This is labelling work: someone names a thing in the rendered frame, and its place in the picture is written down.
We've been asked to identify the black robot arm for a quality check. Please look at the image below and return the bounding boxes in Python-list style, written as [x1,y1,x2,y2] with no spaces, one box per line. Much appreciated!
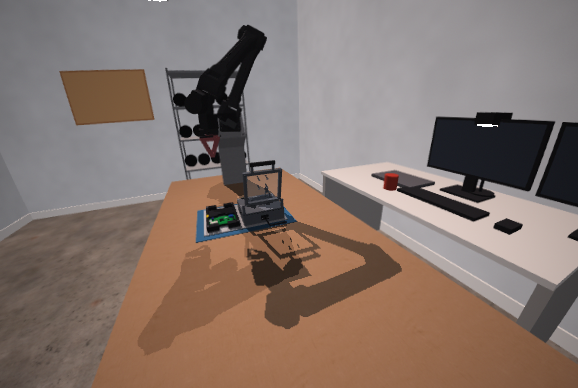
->
[184,25,267,132]

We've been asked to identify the green circuit board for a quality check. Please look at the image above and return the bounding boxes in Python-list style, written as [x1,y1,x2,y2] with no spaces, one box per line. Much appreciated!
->
[209,214,236,225]

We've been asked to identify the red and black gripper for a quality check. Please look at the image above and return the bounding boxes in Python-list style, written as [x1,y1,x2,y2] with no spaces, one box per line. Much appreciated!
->
[198,112,220,158]

